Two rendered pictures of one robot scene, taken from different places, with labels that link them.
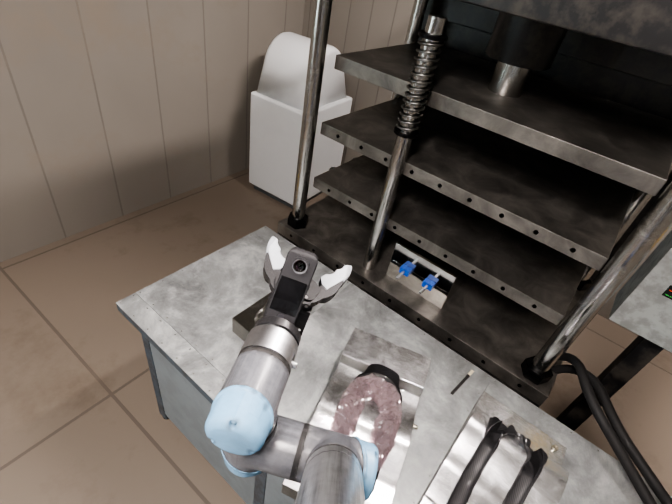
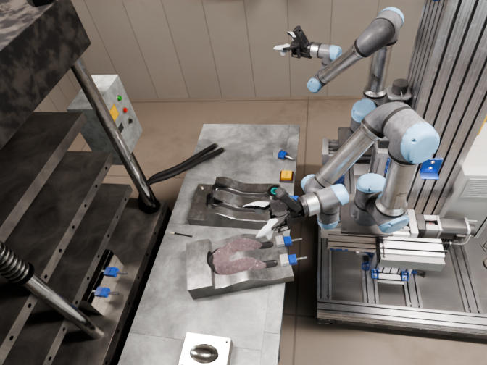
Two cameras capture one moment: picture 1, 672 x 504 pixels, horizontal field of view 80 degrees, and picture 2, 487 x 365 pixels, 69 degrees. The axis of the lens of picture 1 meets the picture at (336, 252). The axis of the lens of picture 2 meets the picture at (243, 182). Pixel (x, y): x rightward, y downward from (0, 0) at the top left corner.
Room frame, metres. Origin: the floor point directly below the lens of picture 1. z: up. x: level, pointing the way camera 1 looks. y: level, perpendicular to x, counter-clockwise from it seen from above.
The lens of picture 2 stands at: (0.72, 0.72, 2.44)
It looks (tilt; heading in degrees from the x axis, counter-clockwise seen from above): 48 degrees down; 256
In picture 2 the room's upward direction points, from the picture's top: 11 degrees counter-clockwise
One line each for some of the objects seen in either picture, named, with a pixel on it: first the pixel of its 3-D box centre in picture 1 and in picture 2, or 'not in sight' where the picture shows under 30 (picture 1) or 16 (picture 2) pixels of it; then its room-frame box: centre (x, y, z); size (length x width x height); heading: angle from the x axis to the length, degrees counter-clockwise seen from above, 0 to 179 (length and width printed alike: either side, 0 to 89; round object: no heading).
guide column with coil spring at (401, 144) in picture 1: (385, 205); (64, 308); (1.35, -0.15, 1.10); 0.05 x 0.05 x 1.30
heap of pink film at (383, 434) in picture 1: (369, 412); (238, 255); (0.60, -0.18, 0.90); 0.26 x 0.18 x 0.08; 166
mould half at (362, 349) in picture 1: (364, 417); (238, 261); (0.60, -0.17, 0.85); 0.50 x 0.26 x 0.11; 166
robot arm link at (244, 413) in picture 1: (249, 400); (330, 198); (0.27, 0.07, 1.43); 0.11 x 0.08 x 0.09; 175
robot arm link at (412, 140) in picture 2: not in sight; (397, 179); (0.00, 0.10, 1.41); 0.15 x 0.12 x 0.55; 85
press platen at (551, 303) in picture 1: (459, 208); (19, 271); (1.59, -0.50, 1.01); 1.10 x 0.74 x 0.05; 58
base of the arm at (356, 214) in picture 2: not in sight; (366, 206); (-0.01, -0.04, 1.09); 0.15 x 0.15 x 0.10
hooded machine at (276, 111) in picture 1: (302, 121); not in sight; (3.18, 0.49, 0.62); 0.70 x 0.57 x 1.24; 149
